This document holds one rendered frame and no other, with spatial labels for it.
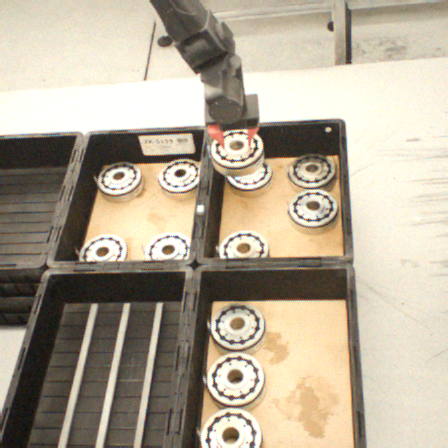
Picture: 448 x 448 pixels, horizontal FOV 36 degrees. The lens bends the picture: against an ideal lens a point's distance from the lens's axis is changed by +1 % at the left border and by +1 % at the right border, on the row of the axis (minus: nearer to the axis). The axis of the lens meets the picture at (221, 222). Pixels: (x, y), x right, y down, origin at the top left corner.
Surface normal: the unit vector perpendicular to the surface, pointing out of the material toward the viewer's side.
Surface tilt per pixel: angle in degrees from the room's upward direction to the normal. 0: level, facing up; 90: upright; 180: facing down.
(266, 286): 90
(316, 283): 90
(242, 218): 0
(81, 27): 0
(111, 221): 0
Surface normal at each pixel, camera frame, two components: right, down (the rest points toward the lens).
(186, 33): -0.07, 0.74
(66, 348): -0.13, -0.65
